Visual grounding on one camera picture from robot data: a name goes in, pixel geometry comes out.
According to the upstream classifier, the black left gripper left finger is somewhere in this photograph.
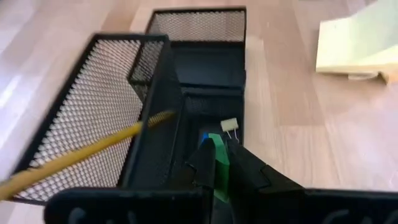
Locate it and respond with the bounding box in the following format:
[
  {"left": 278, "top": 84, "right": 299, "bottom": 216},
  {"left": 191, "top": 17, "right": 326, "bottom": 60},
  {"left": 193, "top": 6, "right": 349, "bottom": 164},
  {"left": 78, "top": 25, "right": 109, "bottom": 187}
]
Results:
[{"left": 169, "top": 138, "right": 217, "bottom": 224}]

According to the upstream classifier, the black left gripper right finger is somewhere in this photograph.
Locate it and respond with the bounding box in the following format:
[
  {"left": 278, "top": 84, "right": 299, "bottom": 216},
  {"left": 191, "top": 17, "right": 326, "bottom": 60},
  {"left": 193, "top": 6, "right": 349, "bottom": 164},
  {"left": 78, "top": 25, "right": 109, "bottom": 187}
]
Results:
[{"left": 228, "top": 139, "right": 308, "bottom": 224}]

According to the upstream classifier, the green eraser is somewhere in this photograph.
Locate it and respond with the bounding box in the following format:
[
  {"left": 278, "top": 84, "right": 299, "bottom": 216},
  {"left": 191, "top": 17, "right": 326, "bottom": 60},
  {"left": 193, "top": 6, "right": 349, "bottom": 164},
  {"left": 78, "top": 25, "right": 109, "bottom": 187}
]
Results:
[{"left": 207, "top": 133, "right": 231, "bottom": 203}]

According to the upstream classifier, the yellow pencil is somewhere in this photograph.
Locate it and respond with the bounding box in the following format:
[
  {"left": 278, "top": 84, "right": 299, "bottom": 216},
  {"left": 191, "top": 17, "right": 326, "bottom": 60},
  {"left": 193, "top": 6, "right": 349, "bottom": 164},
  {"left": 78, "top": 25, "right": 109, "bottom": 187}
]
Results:
[{"left": 0, "top": 109, "right": 175, "bottom": 202}]

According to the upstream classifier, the yellow sticky note pad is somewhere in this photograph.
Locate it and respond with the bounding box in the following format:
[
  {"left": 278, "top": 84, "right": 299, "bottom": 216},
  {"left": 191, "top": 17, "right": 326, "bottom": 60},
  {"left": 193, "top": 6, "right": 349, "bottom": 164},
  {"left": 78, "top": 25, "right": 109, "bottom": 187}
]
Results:
[{"left": 315, "top": 0, "right": 398, "bottom": 85}]

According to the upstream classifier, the black mesh desk organizer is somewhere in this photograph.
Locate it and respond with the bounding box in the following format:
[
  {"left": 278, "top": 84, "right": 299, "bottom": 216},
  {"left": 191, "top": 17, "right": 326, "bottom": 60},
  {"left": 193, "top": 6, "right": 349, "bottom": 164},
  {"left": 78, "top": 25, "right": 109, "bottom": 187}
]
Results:
[{"left": 12, "top": 6, "right": 248, "bottom": 206}]

